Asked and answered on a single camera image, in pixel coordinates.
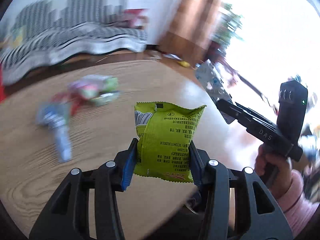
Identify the purple toy packaging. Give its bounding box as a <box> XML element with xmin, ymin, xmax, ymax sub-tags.
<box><xmin>69</xmin><ymin>75</ymin><xmax>119</xmax><ymax>98</ymax></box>

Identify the brown curtain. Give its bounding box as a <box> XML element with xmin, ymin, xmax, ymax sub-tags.
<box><xmin>157</xmin><ymin>0</ymin><xmax>230</xmax><ymax>60</ymax></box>

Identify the green snack packet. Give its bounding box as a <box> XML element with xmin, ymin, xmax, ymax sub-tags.
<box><xmin>134</xmin><ymin>102</ymin><xmax>207</xmax><ymax>183</ymax></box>

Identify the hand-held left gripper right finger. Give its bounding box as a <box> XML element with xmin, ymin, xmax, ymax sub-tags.
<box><xmin>188</xmin><ymin>141</ymin><xmax>294</xmax><ymax>240</ymax></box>

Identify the crumpled blue white carton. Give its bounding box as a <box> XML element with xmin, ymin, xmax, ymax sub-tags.
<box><xmin>36</xmin><ymin>101</ymin><xmax>73</xmax><ymax>163</ymax></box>

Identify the person's right hand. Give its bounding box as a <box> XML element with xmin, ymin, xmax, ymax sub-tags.
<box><xmin>254</xmin><ymin>145</ymin><xmax>304</xmax><ymax>200</ymax></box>

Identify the pink cartoon cushion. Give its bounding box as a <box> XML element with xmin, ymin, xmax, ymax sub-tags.
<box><xmin>124</xmin><ymin>8</ymin><xmax>150</xmax><ymax>28</ymax></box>

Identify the person's right forearm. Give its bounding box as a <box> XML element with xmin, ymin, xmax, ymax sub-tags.
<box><xmin>281</xmin><ymin>170</ymin><xmax>320</xmax><ymax>238</ymax></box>

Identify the illustrated picture book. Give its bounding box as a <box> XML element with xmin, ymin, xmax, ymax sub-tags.
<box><xmin>11</xmin><ymin>26</ymin><xmax>27</xmax><ymax>46</ymax></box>

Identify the green potted plant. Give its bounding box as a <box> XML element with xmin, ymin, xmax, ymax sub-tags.
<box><xmin>212</xmin><ymin>2</ymin><xmax>245</xmax><ymax>46</ymax></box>

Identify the blue dotted silver wrapper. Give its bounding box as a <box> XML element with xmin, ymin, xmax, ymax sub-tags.
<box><xmin>195</xmin><ymin>61</ymin><xmax>235</xmax><ymax>125</ymax></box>

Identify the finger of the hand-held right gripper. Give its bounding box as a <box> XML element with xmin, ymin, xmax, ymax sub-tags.
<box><xmin>216</xmin><ymin>99</ymin><xmax>250</xmax><ymax>125</ymax></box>

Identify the black white striped blanket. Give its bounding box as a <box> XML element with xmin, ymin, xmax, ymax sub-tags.
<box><xmin>0</xmin><ymin>0</ymin><xmax>148</xmax><ymax>85</ymax></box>

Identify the red packet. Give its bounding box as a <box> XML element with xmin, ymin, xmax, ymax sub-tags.
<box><xmin>52</xmin><ymin>90</ymin><xmax>87</xmax><ymax>115</ymax></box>

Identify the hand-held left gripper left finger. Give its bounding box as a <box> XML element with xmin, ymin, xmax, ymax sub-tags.
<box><xmin>29</xmin><ymin>138</ymin><xmax>138</xmax><ymax>240</ymax></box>

